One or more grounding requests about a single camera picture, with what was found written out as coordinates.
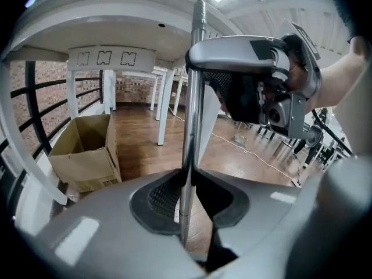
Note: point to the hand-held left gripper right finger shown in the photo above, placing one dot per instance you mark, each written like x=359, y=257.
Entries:
x=261, y=214

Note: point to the person's right forearm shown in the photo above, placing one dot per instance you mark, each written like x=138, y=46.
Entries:
x=337, y=77

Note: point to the grey dustpan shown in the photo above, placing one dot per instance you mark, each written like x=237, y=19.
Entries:
x=240, y=139

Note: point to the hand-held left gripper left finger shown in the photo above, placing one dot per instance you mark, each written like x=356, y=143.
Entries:
x=116, y=237

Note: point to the person's right hand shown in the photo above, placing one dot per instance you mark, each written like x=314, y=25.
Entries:
x=298, y=77

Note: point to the black metal railing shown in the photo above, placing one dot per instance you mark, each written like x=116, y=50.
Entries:
x=37, y=103

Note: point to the large white table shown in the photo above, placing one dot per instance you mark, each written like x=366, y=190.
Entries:
x=87, y=30

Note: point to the white table with plants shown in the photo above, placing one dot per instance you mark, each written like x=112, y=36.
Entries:
x=112, y=92

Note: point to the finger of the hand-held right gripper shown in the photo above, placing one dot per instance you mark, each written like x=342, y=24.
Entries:
x=226, y=52
x=241, y=97

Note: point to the brown cardboard box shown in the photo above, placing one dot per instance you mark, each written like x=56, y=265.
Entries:
x=87, y=158

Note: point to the shiny chrome metal pole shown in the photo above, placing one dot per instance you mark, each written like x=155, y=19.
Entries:
x=191, y=126

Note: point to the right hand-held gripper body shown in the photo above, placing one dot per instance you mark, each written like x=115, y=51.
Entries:
x=296, y=115

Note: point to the small white desk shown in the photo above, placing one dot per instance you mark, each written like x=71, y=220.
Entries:
x=178, y=92

